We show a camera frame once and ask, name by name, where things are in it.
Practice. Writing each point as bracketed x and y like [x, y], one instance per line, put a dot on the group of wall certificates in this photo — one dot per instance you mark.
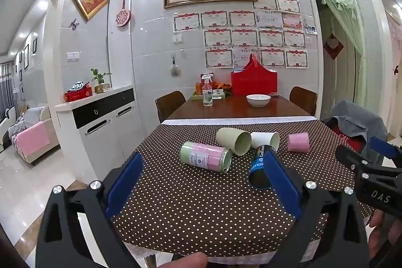
[245, 35]

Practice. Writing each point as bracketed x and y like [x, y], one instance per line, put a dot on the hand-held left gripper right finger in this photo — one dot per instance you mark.
[282, 184]

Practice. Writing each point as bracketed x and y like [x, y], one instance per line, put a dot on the green and pink cup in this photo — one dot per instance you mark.
[204, 156]

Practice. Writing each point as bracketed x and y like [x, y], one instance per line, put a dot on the red garment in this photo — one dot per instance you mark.
[344, 134]

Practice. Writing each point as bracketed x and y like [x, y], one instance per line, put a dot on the white bowl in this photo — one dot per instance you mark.
[258, 100]

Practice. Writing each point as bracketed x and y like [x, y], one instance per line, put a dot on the red diamond door decoration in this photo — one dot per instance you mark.
[331, 46]

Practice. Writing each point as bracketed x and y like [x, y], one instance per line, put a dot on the person's left hand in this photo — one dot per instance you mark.
[185, 261]

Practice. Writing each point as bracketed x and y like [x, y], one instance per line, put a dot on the brown polka dot tablecloth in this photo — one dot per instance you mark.
[194, 205]

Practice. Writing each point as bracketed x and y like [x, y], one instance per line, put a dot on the butterfly wall decoration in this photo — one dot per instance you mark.
[74, 24]

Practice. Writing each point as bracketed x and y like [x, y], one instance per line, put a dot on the green door curtain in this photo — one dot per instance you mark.
[348, 23]

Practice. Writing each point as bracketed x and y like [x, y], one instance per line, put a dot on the orange snack packets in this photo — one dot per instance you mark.
[223, 86]

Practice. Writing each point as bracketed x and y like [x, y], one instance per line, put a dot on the beige cup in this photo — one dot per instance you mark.
[232, 139]

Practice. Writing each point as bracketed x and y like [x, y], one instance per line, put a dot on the pink fan wall decoration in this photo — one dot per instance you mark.
[123, 16]

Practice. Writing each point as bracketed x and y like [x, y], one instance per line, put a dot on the red gift bag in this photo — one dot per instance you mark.
[254, 82]

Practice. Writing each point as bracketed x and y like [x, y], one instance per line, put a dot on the light sofa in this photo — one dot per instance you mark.
[34, 120]

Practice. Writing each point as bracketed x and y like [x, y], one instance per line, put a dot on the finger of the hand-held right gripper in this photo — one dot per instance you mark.
[350, 156]
[381, 145]

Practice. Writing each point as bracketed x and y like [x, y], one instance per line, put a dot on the person's right hand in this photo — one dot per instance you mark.
[381, 236]

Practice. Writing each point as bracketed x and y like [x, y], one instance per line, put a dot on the potted green plant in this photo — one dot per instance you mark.
[100, 79]

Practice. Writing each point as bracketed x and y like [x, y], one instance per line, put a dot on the clear spray bottle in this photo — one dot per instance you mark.
[207, 95]

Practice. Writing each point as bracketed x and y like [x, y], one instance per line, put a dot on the white and black cabinet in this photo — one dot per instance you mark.
[100, 130]

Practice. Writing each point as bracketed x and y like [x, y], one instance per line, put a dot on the white wall socket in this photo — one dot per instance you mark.
[178, 38]

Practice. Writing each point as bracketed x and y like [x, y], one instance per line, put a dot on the black and white patterned cloth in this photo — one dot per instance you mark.
[78, 86]

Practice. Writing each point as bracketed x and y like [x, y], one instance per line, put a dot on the small wall photo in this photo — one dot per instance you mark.
[310, 29]

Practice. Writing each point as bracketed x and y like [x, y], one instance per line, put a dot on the orange can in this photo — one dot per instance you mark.
[198, 89]

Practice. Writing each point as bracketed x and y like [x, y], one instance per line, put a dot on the white cup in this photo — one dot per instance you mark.
[262, 138]

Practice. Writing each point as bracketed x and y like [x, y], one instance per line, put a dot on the green tray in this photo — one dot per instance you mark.
[219, 96]

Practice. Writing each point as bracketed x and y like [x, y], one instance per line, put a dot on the white light switch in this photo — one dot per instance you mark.
[72, 56]

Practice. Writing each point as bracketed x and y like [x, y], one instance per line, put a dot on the brown wooden chair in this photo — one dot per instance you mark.
[304, 100]
[169, 104]

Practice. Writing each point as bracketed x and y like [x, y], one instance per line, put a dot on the red box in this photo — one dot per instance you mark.
[78, 96]

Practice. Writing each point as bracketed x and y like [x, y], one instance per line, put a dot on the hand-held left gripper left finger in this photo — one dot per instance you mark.
[124, 184]

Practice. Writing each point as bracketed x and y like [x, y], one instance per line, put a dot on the grey jacket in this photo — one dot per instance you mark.
[361, 119]

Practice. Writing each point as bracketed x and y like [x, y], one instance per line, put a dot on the pink blanket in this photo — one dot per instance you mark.
[31, 139]

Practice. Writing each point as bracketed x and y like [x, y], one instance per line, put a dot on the wall hook with hanging item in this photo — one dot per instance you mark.
[175, 70]

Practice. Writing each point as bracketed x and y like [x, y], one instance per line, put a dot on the blue and black cup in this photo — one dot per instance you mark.
[257, 169]

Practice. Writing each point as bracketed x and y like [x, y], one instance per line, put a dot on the grey window curtain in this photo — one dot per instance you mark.
[5, 89]

